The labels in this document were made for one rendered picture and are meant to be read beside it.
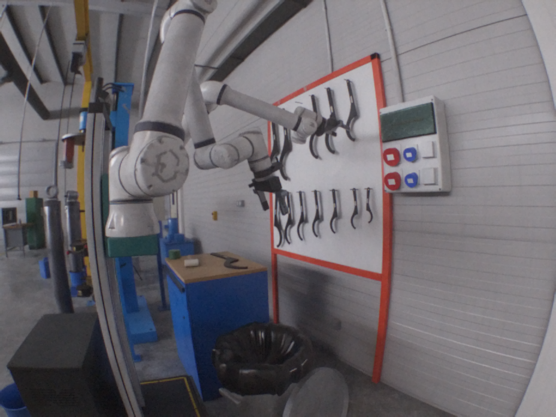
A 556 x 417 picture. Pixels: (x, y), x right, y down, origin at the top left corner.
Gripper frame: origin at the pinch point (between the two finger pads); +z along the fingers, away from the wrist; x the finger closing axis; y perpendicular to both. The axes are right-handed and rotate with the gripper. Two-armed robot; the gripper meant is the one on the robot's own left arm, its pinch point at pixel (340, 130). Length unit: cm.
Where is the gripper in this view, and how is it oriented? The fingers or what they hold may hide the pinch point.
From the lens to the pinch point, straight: 182.4
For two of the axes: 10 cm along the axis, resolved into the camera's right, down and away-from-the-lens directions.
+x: -4.6, 0.7, 8.8
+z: 8.8, 2.0, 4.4
